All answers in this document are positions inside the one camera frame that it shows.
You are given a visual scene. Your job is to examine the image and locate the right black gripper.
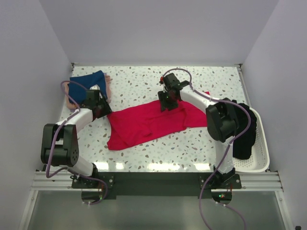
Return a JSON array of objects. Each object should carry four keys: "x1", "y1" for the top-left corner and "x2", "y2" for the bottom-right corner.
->
[{"x1": 158, "y1": 89, "x2": 179, "y2": 112}]

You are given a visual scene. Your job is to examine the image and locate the red t shirt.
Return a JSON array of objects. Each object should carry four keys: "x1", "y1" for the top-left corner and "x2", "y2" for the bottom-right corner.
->
[{"x1": 107, "y1": 100, "x2": 207, "y2": 150}]

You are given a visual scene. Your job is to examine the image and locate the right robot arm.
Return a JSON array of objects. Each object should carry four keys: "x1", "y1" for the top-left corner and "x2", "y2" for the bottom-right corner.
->
[{"x1": 158, "y1": 73, "x2": 239, "y2": 188}]

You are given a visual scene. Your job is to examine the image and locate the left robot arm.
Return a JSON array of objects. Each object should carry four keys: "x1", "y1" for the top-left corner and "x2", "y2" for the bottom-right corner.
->
[{"x1": 41, "y1": 86, "x2": 112, "y2": 189}]

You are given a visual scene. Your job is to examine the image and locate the folded blue t shirt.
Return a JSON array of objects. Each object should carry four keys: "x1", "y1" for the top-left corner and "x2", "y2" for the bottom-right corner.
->
[{"x1": 67, "y1": 70, "x2": 107, "y2": 104}]

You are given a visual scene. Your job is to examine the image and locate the folded pink t shirt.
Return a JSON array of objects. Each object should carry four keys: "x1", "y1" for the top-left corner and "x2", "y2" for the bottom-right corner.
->
[{"x1": 62, "y1": 70, "x2": 111, "y2": 110}]

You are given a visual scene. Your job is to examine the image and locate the black t shirt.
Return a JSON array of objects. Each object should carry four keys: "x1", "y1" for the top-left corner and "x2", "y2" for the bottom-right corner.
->
[{"x1": 233, "y1": 103, "x2": 257, "y2": 160}]

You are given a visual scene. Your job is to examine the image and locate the white perforated tray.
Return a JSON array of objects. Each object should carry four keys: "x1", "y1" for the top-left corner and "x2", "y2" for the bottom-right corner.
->
[{"x1": 233, "y1": 108, "x2": 270, "y2": 173}]

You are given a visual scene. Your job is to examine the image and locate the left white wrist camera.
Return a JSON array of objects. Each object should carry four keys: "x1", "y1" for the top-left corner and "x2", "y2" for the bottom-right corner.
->
[{"x1": 90, "y1": 85, "x2": 100, "y2": 91}]

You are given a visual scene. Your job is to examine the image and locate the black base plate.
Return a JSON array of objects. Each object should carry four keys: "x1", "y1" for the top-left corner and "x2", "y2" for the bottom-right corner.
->
[{"x1": 71, "y1": 172, "x2": 242, "y2": 201}]

